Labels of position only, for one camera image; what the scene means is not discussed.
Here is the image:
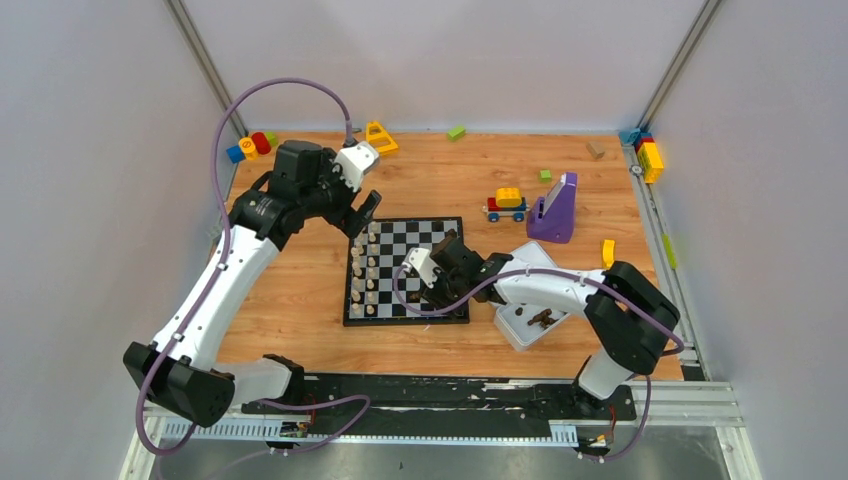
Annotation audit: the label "black white chess board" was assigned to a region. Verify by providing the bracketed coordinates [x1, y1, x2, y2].
[341, 215, 472, 329]

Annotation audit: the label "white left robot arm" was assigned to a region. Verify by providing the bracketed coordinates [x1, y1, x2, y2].
[123, 140, 381, 428]

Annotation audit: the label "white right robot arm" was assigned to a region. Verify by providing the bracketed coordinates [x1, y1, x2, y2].
[398, 232, 684, 418]

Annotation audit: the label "red cylinder block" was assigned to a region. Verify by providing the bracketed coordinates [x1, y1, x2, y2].
[251, 131, 271, 156]

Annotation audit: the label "yellow triangle toy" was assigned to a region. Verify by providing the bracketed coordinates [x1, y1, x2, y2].
[364, 121, 399, 156]

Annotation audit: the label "white tin box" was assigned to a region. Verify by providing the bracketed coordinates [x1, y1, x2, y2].
[494, 304, 570, 352]

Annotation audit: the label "toy car blue wheels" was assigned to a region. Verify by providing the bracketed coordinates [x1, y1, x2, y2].
[482, 187, 529, 223]

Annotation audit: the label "purple toy stand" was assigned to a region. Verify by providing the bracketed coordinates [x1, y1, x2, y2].
[526, 172, 578, 244]

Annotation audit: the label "green block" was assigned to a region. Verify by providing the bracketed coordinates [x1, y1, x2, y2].
[446, 125, 467, 142]

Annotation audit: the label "yellow curved block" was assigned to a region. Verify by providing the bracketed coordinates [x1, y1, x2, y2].
[601, 239, 616, 269]

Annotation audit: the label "wooden brown block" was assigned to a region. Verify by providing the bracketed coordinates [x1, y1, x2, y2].
[586, 141, 606, 160]

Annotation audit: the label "yellow lego brick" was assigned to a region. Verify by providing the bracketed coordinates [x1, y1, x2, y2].
[636, 141, 665, 184]

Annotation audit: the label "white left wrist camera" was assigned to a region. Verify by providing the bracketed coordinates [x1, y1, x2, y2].
[333, 141, 380, 193]

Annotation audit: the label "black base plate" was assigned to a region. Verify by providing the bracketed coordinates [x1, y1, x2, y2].
[278, 372, 637, 422]

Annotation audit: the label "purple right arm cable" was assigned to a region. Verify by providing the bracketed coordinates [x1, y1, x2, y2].
[392, 264, 687, 463]

